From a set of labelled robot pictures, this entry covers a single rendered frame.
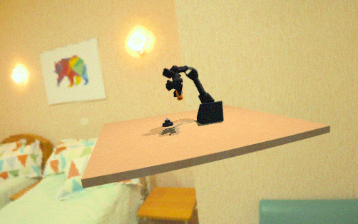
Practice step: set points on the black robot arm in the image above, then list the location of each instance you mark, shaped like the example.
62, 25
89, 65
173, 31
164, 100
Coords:
174, 71

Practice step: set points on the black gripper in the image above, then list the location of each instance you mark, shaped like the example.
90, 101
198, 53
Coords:
177, 86

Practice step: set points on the orange cylinder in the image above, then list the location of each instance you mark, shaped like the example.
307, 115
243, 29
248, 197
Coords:
179, 97

